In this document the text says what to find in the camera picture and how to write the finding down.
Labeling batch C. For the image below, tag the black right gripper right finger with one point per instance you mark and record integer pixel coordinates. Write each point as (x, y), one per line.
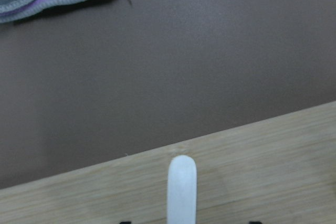
(254, 222)

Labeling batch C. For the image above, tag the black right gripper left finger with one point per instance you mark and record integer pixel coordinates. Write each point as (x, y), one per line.
(125, 222)

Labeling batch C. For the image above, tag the white ceramic spoon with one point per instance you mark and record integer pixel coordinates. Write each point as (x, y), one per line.
(181, 191)

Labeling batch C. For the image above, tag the bamboo cutting board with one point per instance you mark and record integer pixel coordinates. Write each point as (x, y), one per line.
(280, 170)

